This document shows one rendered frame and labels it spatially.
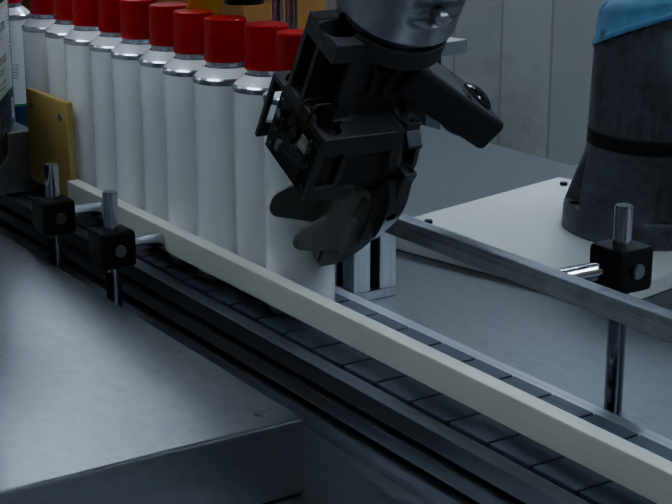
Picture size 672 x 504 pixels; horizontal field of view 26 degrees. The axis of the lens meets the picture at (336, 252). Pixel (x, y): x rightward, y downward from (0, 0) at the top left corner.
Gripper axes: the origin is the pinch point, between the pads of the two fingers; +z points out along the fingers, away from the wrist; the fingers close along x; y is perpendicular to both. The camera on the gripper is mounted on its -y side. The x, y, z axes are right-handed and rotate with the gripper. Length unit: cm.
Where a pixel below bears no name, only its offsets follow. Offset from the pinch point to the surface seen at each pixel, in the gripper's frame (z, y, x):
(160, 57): 1.9, 1.9, -25.5
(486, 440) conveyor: -6.7, 4.5, 22.8
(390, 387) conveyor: -1.8, 4.3, 14.1
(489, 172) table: 33, -54, -37
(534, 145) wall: 213, -277, -222
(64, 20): 11.7, 1.3, -44.3
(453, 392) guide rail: -6.9, 4.6, 19.1
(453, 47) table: 99, -143, -141
